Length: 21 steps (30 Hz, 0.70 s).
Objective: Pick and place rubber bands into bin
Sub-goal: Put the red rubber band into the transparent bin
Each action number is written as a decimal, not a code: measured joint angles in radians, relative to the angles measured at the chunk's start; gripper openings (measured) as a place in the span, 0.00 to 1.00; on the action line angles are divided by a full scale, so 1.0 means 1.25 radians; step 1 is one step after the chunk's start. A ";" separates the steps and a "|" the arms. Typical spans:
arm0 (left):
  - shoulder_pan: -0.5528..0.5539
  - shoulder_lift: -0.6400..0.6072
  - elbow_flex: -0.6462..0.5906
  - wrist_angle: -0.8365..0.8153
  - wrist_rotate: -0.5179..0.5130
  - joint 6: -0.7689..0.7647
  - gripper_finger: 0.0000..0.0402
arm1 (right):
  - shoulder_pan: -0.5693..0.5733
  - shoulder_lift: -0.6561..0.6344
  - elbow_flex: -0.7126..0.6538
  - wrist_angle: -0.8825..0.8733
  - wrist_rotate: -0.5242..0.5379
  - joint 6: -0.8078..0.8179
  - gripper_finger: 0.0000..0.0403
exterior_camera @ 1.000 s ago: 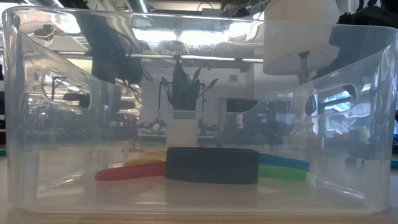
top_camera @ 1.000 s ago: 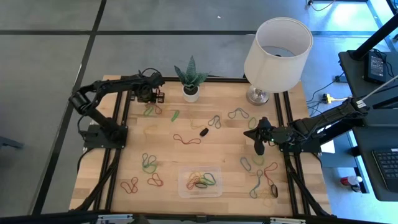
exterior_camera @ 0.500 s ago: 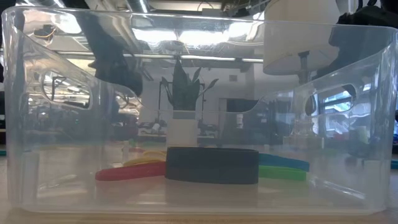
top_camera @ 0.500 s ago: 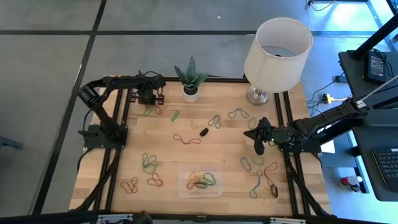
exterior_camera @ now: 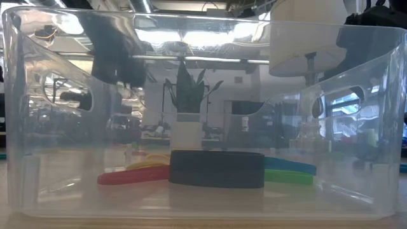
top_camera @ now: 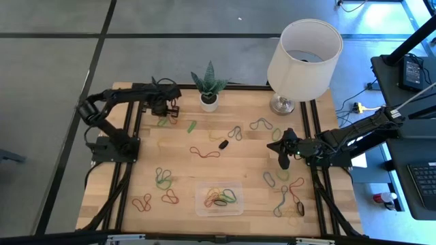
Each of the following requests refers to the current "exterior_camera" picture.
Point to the red rubber band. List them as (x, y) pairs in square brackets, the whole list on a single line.
[(127, 177)]

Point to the yellow rubber band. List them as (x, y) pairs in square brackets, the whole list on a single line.
[(143, 165)]

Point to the yellow-green rubber band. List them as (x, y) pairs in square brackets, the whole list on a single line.
[(289, 177)]

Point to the dark teal rubber band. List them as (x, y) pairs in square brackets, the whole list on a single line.
[(2, 156)]

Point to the clear plastic bin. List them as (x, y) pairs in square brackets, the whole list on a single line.
[(19, 191)]

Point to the succulent plant in white pot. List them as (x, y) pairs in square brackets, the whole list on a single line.
[(187, 95)]

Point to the blue rubber band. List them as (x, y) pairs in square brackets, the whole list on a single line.
[(403, 167), (292, 165)]

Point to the white shade table lamp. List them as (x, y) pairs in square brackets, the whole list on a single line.
[(302, 47)]

